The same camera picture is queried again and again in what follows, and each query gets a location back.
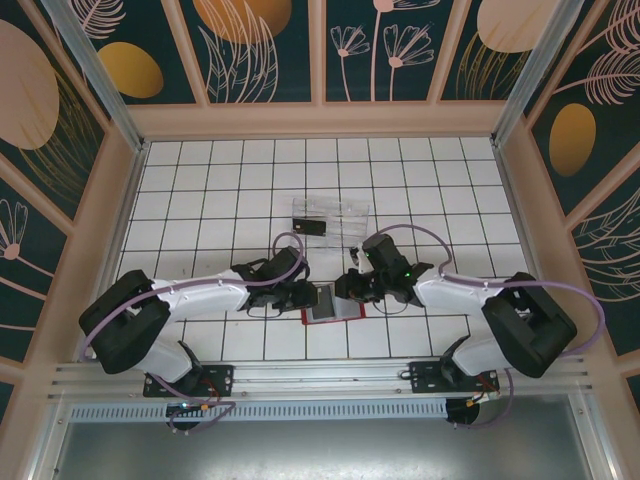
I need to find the red card holder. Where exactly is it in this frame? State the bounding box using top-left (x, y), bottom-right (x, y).
top-left (301, 281), bottom-right (370, 327)

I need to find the clear acrylic organizer tray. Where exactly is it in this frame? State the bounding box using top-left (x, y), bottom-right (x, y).
top-left (291, 196), bottom-right (372, 251)

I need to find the black credit card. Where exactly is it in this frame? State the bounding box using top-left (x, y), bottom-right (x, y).
top-left (292, 216), bottom-right (329, 237)

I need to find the grey metal sheet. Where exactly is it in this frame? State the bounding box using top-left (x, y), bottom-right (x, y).
top-left (29, 394), bottom-right (616, 480)

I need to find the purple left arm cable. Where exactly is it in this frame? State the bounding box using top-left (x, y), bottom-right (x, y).
top-left (82, 232), bottom-right (307, 436)

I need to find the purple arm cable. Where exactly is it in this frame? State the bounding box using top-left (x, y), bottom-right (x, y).
top-left (82, 232), bottom-right (307, 436)
top-left (372, 223), bottom-right (609, 431)

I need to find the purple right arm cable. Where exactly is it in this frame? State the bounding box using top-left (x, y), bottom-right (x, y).
top-left (372, 223), bottom-right (609, 431)

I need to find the aluminium mounting rail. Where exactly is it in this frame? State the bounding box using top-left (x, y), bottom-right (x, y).
top-left (47, 353), bottom-right (599, 401)

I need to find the slotted grey cable duct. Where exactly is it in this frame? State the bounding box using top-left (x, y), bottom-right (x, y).
top-left (68, 399), bottom-right (450, 422)

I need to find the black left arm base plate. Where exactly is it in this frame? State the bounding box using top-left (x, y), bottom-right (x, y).
top-left (143, 363), bottom-right (236, 400)

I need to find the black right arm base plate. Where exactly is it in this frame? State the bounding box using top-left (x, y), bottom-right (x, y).
top-left (408, 359), bottom-right (501, 395)

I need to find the aluminium frame post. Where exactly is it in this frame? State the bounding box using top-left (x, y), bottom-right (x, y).
top-left (41, 0), bottom-right (149, 152)
top-left (491, 0), bottom-right (584, 147)

